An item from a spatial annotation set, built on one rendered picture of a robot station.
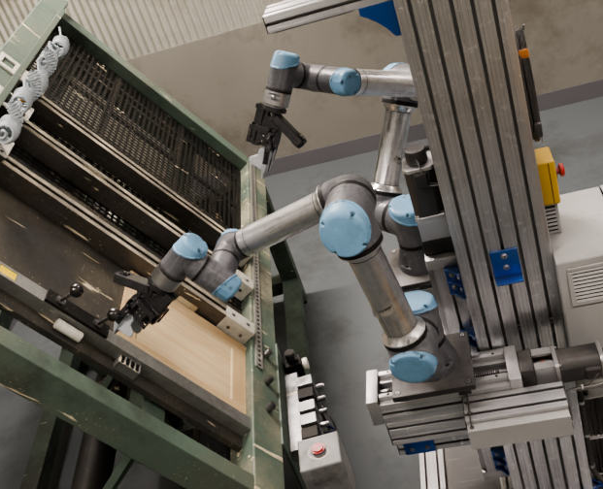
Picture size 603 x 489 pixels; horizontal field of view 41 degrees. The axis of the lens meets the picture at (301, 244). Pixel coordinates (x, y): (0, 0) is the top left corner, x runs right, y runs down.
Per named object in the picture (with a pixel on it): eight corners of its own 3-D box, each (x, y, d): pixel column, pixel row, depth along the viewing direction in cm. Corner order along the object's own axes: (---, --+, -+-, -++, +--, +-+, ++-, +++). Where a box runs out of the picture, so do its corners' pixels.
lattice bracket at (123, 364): (133, 380, 228) (140, 374, 226) (113, 368, 225) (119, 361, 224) (135, 371, 231) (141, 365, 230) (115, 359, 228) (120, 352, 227)
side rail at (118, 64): (233, 178, 409) (247, 163, 405) (46, 34, 366) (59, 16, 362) (233, 171, 416) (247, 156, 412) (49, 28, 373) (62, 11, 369)
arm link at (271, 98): (294, 94, 234) (286, 95, 226) (290, 110, 235) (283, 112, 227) (269, 86, 235) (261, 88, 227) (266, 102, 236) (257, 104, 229)
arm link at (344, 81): (457, 107, 251) (339, 104, 221) (431, 103, 260) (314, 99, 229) (462, 68, 249) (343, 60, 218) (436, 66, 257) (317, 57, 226)
